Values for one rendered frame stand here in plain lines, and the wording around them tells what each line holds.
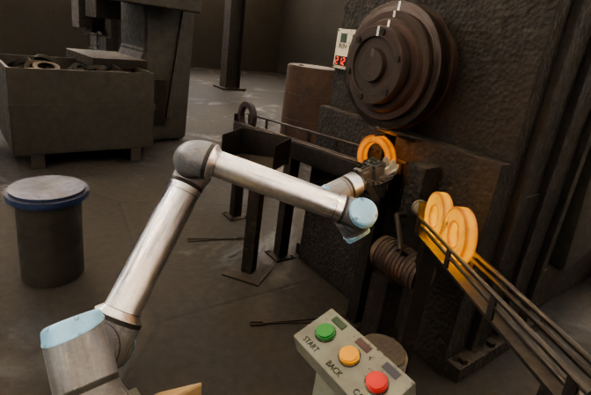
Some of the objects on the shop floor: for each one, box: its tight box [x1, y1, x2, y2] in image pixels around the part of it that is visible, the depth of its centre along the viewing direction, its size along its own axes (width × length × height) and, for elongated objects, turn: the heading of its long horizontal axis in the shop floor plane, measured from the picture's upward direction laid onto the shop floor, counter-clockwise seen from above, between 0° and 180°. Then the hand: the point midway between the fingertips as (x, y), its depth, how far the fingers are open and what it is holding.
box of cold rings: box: [0, 54, 156, 170], centre depth 349 cm, size 103×83×79 cm
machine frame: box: [296, 0, 591, 384], centre depth 192 cm, size 73×108×176 cm
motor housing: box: [360, 236, 436, 338], centre depth 154 cm, size 13×22×54 cm, turn 15°
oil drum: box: [280, 63, 335, 145], centre depth 473 cm, size 59×59×89 cm
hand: (395, 167), depth 160 cm, fingers closed
